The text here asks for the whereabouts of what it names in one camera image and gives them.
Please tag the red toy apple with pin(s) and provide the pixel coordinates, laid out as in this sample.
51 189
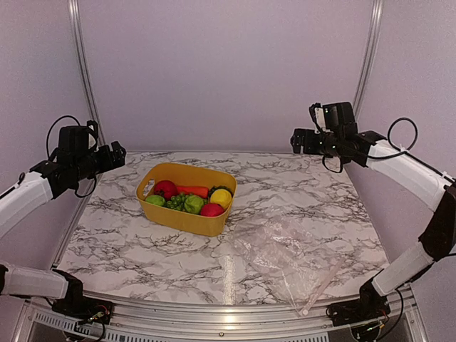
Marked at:
211 210

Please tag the light green toy apple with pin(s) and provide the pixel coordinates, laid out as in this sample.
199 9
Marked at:
156 200

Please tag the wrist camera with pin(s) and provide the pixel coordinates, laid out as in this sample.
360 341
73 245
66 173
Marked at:
78 140
331 117

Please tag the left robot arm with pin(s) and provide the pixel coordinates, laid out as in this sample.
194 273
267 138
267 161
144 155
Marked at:
45 182

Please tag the right aluminium frame post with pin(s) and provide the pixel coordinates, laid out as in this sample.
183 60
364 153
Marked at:
369 55

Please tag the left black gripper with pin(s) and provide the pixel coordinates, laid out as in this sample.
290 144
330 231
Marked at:
118 158

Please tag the red toy tomato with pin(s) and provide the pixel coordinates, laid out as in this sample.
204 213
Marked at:
166 189

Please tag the yellow toy lemon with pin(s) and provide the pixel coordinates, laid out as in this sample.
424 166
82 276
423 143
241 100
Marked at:
221 197

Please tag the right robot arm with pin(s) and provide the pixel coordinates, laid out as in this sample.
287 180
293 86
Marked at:
417 231

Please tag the clear zip top bag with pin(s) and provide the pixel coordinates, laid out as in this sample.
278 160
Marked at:
298 267

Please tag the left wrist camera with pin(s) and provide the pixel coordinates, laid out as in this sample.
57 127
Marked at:
78 140

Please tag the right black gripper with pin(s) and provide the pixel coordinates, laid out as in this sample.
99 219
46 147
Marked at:
298 136

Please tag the green toy bitter gourd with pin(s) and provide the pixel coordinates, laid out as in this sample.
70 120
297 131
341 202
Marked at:
221 187

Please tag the yellow plastic basket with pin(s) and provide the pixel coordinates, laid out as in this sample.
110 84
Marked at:
185 175

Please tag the left aluminium frame post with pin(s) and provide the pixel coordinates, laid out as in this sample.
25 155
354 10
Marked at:
75 18

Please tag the aluminium frame post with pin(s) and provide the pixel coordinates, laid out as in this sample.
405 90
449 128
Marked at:
75 18
369 55

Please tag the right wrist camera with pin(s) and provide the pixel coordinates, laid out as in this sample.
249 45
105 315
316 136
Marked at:
331 117

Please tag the green toy grapes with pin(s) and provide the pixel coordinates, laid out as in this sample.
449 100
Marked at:
177 202

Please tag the front aluminium rail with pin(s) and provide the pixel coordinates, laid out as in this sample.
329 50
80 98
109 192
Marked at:
141 320

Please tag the orange toy carrot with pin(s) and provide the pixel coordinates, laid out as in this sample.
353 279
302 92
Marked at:
200 191

